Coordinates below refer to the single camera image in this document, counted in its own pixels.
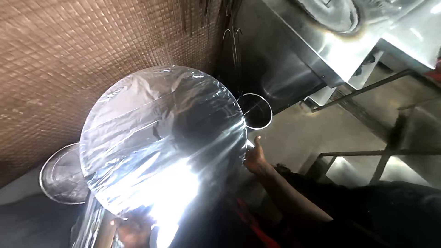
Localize person's right hand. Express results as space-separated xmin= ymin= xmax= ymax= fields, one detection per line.
xmin=244 ymin=136 xmax=267 ymax=174

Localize person's left hand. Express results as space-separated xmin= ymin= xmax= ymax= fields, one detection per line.
xmin=111 ymin=208 xmax=154 ymax=248

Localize round foil-covered pan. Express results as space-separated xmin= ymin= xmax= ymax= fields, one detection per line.
xmin=79 ymin=65 xmax=248 ymax=220

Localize person's right forearm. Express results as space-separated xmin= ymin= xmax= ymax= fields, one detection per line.
xmin=256 ymin=163 xmax=334 ymax=228

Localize round thin-rimmed metal container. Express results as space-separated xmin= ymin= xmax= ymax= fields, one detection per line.
xmin=237 ymin=93 xmax=273 ymax=130

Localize shiny silver foil roll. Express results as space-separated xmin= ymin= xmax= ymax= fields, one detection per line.
xmin=71 ymin=191 xmax=105 ymax=248

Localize round clear-grey metal lid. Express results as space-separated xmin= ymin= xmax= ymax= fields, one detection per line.
xmin=39 ymin=143 xmax=91 ymax=205

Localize stainless steel stove counter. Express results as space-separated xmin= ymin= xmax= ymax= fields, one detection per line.
xmin=220 ymin=0 xmax=441 ymax=111

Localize hanging metal hooks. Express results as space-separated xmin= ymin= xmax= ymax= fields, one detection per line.
xmin=222 ymin=28 xmax=243 ymax=73

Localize person's body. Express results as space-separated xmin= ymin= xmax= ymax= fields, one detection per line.
xmin=172 ymin=164 xmax=441 ymax=248

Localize red object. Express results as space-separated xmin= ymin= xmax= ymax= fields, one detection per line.
xmin=425 ymin=58 xmax=441 ymax=82

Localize dark metal frame rack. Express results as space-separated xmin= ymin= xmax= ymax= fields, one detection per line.
xmin=303 ymin=69 xmax=441 ymax=186

